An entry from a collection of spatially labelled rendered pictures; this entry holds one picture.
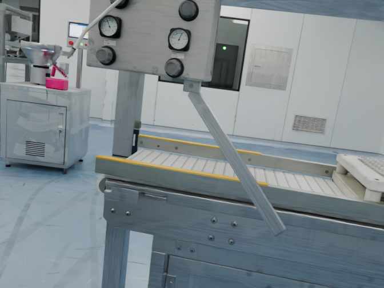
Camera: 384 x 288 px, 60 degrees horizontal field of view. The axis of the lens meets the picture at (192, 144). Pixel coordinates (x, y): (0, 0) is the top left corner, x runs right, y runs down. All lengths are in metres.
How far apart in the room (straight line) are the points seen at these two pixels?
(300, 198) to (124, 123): 0.54
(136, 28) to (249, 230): 0.43
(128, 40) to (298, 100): 5.45
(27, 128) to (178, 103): 3.06
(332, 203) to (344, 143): 5.71
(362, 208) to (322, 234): 0.09
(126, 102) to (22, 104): 2.37
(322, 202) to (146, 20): 0.45
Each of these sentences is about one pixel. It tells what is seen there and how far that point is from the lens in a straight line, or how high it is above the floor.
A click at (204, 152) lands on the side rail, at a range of 0.91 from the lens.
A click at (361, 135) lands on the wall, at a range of 6.46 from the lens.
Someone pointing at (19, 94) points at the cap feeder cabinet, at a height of 0.68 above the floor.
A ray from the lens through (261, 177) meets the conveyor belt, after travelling 0.83.
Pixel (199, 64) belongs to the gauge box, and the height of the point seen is 1.05.
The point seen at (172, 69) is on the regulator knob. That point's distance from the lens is 0.57.
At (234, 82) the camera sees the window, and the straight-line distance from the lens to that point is 5.76.
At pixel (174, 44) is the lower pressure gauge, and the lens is 0.58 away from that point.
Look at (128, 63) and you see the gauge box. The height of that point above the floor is 1.04.
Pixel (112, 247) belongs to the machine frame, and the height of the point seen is 0.49.
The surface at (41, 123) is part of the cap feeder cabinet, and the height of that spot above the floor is 0.45.
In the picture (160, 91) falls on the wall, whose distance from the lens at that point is 5.76.
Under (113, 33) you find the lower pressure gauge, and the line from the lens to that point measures 0.62.
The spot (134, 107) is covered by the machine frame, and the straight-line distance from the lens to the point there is 0.95.
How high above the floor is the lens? 1.04
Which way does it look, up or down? 12 degrees down
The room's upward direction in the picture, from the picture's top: 7 degrees clockwise
